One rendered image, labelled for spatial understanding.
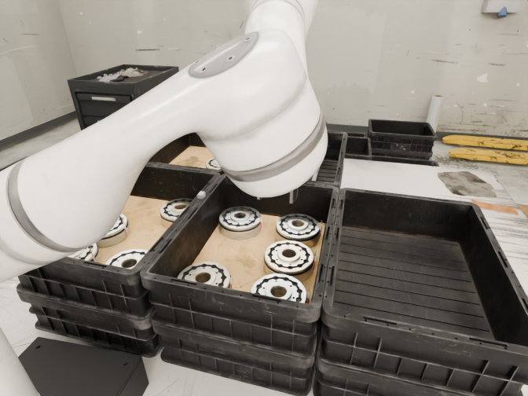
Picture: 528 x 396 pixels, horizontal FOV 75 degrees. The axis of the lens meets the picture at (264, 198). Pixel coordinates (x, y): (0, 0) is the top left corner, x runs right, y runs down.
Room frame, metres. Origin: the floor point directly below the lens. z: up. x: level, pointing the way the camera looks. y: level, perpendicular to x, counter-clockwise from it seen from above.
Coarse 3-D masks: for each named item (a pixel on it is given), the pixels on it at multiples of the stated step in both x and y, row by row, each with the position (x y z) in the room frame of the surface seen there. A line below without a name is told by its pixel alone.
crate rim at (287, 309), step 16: (224, 176) 0.78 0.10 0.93; (208, 192) 0.70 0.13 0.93; (336, 192) 0.70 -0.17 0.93; (192, 208) 0.63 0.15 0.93; (160, 256) 0.47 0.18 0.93; (144, 272) 0.43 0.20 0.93; (320, 272) 0.44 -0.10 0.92; (160, 288) 0.41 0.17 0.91; (176, 288) 0.40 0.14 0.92; (192, 288) 0.39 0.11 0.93; (208, 288) 0.39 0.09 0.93; (224, 288) 0.39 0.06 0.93; (320, 288) 0.39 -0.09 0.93; (224, 304) 0.38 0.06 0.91; (240, 304) 0.37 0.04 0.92; (256, 304) 0.37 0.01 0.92; (272, 304) 0.36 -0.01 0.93; (288, 304) 0.36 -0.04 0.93; (304, 304) 0.36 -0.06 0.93; (320, 304) 0.36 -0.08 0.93; (304, 320) 0.35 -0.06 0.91
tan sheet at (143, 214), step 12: (132, 204) 0.81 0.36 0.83; (144, 204) 0.81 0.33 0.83; (156, 204) 0.81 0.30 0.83; (132, 216) 0.75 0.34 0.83; (144, 216) 0.75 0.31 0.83; (156, 216) 0.75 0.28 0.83; (132, 228) 0.70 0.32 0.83; (144, 228) 0.70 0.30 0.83; (156, 228) 0.70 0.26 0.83; (132, 240) 0.65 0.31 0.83; (144, 240) 0.65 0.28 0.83; (156, 240) 0.65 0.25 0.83; (108, 252) 0.60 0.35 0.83; (120, 252) 0.60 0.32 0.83
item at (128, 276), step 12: (156, 168) 0.84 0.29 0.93; (168, 168) 0.83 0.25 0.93; (180, 168) 0.83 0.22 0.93; (192, 204) 0.65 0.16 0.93; (180, 216) 0.60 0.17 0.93; (168, 228) 0.55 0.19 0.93; (48, 264) 0.46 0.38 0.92; (60, 264) 0.46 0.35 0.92; (72, 264) 0.45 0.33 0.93; (84, 264) 0.45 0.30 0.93; (96, 264) 0.45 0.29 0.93; (144, 264) 0.45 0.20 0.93; (84, 276) 0.45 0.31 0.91; (96, 276) 0.44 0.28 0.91; (108, 276) 0.43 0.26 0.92; (120, 276) 0.43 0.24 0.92; (132, 276) 0.42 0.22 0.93
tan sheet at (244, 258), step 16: (272, 224) 0.71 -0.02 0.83; (320, 224) 0.71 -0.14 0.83; (208, 240) 0.65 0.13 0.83; (224, 240) 0.65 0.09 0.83; (240, 240) 0.65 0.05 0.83; (256, 240) 0.65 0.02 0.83; (272, 240) 0.65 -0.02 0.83; (320, 240) 0.65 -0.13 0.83; (208, 256) 0.59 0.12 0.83; (224, 256) 0.59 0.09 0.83; (240, 256) 0.59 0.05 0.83; (256, 256) 0.59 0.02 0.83; (240, 272) 0.54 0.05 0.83; (256, 272) 0.54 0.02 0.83; (240, 288) 0.49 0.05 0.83
